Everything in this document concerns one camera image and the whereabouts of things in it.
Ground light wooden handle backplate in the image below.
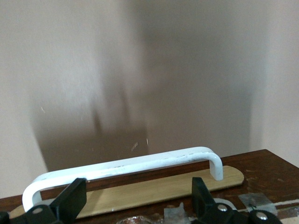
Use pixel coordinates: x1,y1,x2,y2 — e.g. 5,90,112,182
9,165,245,220

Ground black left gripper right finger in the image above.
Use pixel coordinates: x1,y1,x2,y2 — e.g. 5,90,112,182
191,177,282,224

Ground clear tape strip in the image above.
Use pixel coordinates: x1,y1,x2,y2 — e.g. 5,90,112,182
163,202,188,223
238,193,279,214

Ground light wooden drawer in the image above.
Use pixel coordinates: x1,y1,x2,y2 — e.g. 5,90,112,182
0,149,299,224

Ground white metal drawer handle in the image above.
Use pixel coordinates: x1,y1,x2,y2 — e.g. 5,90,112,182
22,146,224,213

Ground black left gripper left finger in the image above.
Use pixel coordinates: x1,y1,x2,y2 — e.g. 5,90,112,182
0,177,87,224

